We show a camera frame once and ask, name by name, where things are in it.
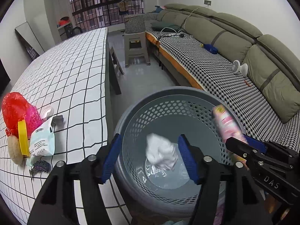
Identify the pink snack wrapper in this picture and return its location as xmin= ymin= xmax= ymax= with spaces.
xmin=212 ymin=105 xmax=248 ymax=144

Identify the pink plastic mesh basket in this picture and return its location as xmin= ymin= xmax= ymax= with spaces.
xmin=25 ymin=105 xmax=43 ymax=138

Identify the grey perforated trash basket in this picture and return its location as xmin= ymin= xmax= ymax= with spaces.
xmin=115 ymin=86 xmax=234 ymax=217

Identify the houndstooth sofa cover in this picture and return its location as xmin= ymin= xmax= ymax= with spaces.
xmin=144 ymin=13 xmax=299 ymax=151

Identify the dark purple hair claw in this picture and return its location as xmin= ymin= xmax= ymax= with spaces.
xmin=29 ymin=160 xmax=51 ymax=180

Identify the light blue wipes packet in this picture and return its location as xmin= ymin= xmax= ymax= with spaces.
xmin=26 ymin=116 xmax=55 ymax=167

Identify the beige plush toy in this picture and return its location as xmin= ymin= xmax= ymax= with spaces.
xmin=7 ymin=136 xmax=23 ymax=165

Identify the olive green sofa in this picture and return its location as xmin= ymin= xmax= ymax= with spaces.
xmin=157 ymin=4 xmax=299 ymax=123

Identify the white small fan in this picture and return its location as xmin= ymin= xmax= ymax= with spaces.
xmin=231 ymin=60 xmax=248 ymax=77

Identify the crumpled white paper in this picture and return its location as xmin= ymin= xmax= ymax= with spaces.
xmin=145 ymin=133 xmax=179 ymax=171

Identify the clear round plastic lid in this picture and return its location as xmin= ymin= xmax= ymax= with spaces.
xmin=40 ymin=105 xmax=54 ymax=121

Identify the blue cloth on sofa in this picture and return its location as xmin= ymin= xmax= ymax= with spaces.
xmin=203 ymin=44 xmax=218 ymax=54

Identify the red plastic bag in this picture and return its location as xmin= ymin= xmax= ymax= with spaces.
xmin=1 ymin=92 xmax=31 ymax=137

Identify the white grid tablecloth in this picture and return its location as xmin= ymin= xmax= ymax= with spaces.
xmin=1 ymin=28 xmax=132 ymax=224

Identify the dark green pillow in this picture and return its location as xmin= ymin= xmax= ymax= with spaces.
xmin=151 ymin=21 xmax=181 ymax=33

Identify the grey plastic stool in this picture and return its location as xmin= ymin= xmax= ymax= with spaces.
xmin=124 ymin=32 xmax=150 ymax=68

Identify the houndstooth storage basket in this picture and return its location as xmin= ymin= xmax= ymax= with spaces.
xmin=124 ymin=14 xmax=146 ymax=34

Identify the yellow square plastic ring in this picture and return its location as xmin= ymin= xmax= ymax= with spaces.
xmin=17 ymin=119 xmax=31 ymax=158

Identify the white charging cable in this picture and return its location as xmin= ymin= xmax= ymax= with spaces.
xmin=160 ymin=7 xmax=200 ymax=34

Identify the wall power socket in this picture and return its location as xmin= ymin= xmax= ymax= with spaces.
xmin=204 ymin=0 xmax=212 ymax=6

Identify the leaning wall mirror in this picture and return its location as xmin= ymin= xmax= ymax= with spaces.
xmin=15 ymin=22 xmax=45 ymax=61

